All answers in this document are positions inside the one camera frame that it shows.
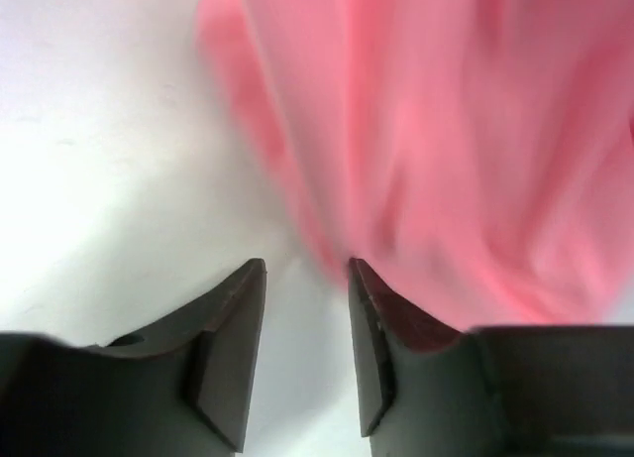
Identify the pink t shirt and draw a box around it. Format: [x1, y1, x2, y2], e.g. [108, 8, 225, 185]
[197, 0, 633, 329]

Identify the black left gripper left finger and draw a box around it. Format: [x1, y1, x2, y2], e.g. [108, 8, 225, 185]
[1, 259, 266, 456]

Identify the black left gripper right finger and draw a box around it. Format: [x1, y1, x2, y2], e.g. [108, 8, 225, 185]
[348, 259, 633, 456]

